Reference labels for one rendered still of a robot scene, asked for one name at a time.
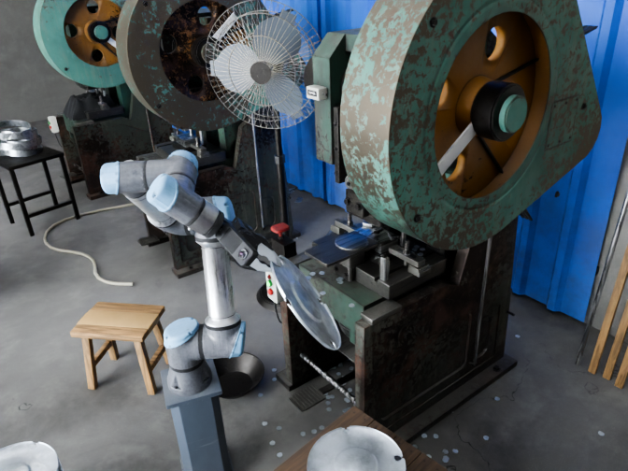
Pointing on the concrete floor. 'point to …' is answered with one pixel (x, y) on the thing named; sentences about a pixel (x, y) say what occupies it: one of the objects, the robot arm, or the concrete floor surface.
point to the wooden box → (414, 461)
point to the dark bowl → (238, 375)
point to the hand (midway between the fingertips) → (275, 266)
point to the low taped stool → (113, 320)
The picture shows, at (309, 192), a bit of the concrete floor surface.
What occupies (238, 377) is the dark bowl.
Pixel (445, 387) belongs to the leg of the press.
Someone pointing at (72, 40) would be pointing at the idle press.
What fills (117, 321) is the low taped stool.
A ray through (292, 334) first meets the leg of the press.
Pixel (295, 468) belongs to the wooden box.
